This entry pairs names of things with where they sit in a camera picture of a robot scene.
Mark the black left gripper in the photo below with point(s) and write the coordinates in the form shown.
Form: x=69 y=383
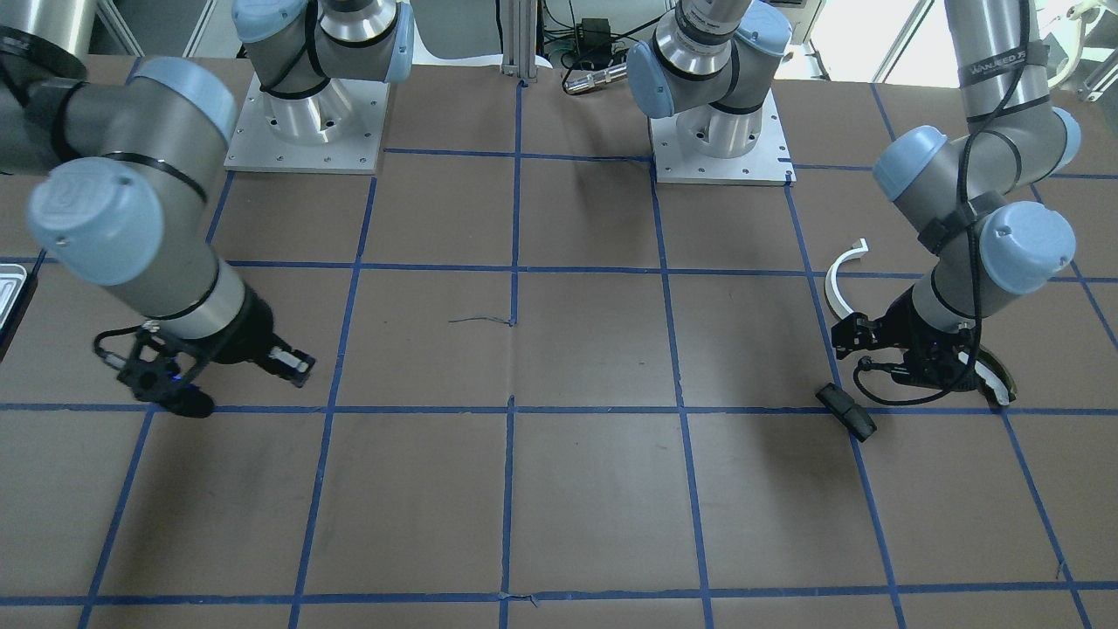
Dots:
x=906 y=329

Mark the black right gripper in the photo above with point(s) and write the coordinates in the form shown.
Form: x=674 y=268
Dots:
x=242 y=335

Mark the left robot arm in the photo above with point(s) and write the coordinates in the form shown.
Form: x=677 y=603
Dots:
x=711 y=64

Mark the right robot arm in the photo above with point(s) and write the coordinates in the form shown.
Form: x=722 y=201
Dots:
x=128 y=170

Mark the white metal tray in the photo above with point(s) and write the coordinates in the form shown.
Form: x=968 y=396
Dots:
x=15 y=280

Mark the dark grey brake pad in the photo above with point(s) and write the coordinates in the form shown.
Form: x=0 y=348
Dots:
x=853 y=416

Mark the dark green brake shoe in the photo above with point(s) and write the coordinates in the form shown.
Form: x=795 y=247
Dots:
x=992 y=378

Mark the silver cylindrical connector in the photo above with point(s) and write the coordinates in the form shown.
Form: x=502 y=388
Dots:
x=595 y=80

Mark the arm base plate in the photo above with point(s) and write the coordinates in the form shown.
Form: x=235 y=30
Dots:
x=708 y=146
x=337 y=131

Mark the aluminium frame post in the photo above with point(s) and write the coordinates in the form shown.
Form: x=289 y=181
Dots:
x=518 y=35

